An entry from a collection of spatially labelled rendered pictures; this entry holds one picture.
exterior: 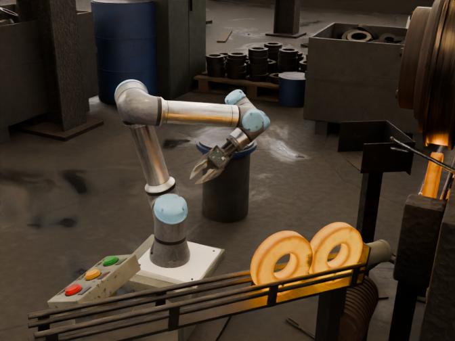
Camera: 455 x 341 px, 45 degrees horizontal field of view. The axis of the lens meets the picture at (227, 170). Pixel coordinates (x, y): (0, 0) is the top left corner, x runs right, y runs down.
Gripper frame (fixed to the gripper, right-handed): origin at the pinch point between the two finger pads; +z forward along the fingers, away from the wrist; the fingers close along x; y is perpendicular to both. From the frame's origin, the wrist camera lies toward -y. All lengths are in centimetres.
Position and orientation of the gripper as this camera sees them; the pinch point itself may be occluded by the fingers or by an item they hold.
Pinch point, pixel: (194, 179)
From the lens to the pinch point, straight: 204.8
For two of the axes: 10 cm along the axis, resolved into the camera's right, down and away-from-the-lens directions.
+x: 6.7, 7.4, -0.9
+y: 0.5, -1.7, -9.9
